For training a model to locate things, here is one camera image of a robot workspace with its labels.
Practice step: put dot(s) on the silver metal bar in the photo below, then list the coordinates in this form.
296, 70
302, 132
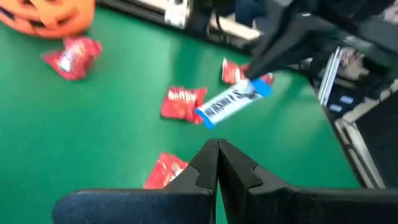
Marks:
329, 77

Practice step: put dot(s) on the white blue Hershey's bar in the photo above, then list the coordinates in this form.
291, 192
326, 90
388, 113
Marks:
230, 102

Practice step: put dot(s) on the green table mat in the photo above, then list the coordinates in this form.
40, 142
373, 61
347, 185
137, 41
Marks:
93, 130

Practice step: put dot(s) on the silver metal mounting plate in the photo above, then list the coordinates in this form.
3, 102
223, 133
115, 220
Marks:
177, 12

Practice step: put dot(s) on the person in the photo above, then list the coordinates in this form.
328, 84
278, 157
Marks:
245, 12

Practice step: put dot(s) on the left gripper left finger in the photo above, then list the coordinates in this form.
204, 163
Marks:
140, 208

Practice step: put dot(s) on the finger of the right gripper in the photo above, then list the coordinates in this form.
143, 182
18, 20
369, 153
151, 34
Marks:
286, 60
270, 53

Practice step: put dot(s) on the red black power station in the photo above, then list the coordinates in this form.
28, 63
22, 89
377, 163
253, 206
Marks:
360, 102

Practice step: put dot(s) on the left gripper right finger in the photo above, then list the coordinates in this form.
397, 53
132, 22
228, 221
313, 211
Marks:
311, 208

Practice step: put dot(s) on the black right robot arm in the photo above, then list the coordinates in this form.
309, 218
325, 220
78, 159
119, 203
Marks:
367, 28

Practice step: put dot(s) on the orange jack-o-lantern bucket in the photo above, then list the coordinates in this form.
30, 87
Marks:
46, 18

